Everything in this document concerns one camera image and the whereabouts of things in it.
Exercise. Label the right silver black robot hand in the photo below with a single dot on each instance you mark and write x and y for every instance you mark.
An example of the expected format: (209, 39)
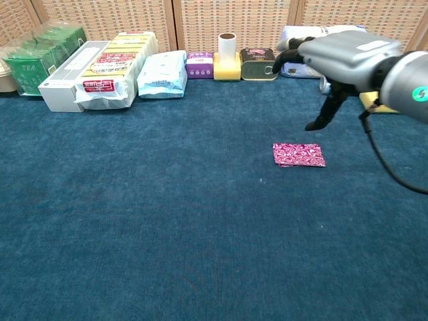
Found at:
(347, 60)

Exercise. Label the blue cling film roll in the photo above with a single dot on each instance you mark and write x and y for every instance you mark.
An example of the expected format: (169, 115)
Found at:
(323, 86)

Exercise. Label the yellow sponge green scourer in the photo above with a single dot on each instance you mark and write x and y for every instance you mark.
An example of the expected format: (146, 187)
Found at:
(368, 100)

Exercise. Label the white lavender tissue pack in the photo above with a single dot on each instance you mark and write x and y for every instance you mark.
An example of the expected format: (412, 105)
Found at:
(301, 71)

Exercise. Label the black gold luncheon meat can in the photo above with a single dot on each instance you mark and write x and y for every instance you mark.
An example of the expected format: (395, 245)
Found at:
(257, 68)

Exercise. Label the woven bamboo folding screen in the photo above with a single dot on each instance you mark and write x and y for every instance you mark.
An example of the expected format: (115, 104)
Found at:
(234, 23)

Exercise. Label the yellow sponge block holder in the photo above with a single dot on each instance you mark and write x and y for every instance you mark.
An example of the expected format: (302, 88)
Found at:
(227, 72)

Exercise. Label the white roll cardboard core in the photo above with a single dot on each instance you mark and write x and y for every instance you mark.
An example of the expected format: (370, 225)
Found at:
(227, 48)

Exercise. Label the small purple box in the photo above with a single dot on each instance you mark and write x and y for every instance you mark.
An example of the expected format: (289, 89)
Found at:
(199, 68)

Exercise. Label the light blue wet wipes pack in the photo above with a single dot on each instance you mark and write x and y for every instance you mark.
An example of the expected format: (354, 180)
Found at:
(162, 75)

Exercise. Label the teal carpet table cover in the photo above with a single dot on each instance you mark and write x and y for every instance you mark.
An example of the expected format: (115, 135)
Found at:
(150, 217)

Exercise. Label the long white cardboard box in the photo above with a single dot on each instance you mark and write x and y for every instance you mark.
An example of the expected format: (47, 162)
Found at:
(60, 90)

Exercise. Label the clear box green tea bags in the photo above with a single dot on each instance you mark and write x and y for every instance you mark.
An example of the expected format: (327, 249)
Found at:
(26, 73)

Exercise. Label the beige lidded lunch box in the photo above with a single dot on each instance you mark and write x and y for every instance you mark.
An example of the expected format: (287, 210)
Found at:
(6, 78)

